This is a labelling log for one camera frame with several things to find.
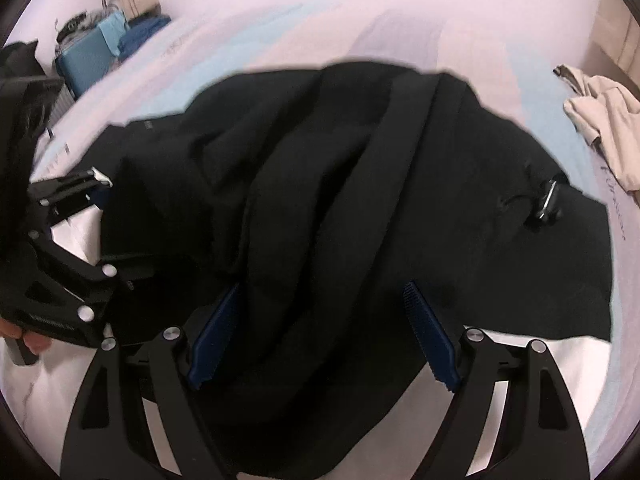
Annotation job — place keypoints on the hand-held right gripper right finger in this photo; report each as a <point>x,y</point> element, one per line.
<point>430,340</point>

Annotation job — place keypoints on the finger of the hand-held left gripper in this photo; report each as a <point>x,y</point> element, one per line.
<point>70,192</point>
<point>75,260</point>

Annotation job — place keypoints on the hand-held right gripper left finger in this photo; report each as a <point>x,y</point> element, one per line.
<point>215,340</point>

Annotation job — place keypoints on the white and black hooded jacket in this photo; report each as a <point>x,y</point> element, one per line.
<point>325,185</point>

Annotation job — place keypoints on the blue clothes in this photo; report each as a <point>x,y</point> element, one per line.
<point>145,32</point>

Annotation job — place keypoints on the person's left hand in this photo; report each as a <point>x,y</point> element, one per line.
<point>35,342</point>

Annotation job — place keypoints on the grey suitcase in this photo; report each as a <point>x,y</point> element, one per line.
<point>60,105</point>

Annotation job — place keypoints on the black backpack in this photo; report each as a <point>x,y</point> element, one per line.
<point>20,110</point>

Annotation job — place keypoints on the teal suitcase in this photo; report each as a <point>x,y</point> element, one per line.
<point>85,60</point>

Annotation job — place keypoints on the dark pouch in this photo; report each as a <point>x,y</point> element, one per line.
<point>75,22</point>

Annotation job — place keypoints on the beige and black garment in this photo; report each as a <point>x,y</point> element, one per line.
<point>610,120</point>

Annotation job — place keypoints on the bed with striped sheet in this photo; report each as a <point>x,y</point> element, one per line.
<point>400,35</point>

